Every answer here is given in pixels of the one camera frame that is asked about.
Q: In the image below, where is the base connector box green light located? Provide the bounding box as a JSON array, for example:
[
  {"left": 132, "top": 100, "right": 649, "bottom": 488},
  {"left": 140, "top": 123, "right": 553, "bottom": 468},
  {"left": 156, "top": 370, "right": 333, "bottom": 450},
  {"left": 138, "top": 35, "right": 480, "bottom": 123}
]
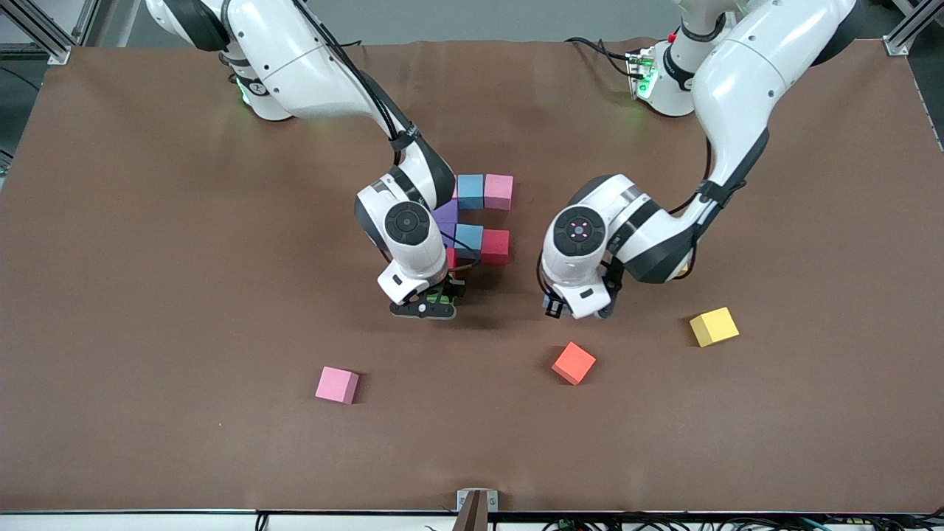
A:
[{"left": 625, "top": 46, "right": 659, "bottom": 101}]

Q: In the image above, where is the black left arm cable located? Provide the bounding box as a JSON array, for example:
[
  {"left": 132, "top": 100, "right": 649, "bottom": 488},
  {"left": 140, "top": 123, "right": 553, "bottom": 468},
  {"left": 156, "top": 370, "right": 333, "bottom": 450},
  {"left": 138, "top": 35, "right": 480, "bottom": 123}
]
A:
[{"left": 536, "top": 136, "right": 716, "bottom": 296}]

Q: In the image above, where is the pink foam cube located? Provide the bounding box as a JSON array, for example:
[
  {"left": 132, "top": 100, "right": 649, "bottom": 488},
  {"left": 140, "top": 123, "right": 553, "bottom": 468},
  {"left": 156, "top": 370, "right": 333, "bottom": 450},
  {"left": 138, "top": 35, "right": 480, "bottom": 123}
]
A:
[
  {"left": 485, "top": 174, "right": 514, "bottom": 212},
  {"left": 315, "top": 367, "right": 361, "bottom": 405}
]

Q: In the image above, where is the brown table mat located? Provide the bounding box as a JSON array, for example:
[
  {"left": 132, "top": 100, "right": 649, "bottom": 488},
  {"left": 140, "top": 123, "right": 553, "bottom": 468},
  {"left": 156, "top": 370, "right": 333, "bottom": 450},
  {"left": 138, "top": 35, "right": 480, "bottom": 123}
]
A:
[{"left": 0, "top": 37, "right": 944, "bottom": 515}]

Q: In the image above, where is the orange foam cube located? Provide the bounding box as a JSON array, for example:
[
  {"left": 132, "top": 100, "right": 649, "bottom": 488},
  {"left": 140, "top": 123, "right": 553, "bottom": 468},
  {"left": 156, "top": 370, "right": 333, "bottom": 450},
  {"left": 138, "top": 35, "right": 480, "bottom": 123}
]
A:
[{"left": 551, "top": 341, "right": 597, "bottom": 386}]

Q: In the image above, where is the aluminium frame post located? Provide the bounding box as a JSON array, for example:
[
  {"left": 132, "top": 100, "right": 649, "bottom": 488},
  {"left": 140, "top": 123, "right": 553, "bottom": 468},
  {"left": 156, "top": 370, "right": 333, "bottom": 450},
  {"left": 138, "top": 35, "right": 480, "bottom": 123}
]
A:
[
  {"left": 0, "top": 0, "right": 100, "bottom": 66},
  {"left": 881, "top": 0, "right": 944, "bottom": 57}
]

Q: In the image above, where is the black base cable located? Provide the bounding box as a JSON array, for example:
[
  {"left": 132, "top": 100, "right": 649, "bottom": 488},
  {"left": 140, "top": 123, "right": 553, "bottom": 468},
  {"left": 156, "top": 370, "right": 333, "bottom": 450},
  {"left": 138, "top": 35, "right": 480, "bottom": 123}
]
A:
[{"left": 564, "top": 35, "right": 636, "bottom": 78}]

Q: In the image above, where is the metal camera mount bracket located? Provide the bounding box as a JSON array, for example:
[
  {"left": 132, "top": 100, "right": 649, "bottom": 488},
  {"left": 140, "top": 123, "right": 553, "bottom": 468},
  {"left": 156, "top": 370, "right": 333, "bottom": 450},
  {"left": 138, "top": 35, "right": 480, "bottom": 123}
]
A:
[{"left": 454, "top": 488, "right": 500, "bottom": 531}]

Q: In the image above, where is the crimson foam cube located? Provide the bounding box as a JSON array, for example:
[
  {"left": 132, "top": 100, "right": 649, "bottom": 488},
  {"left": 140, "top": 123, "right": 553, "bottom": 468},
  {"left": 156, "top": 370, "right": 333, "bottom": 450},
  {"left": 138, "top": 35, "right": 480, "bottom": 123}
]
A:
[{"left": 481, "top": 229, "right": 510, "bottom": 266}]

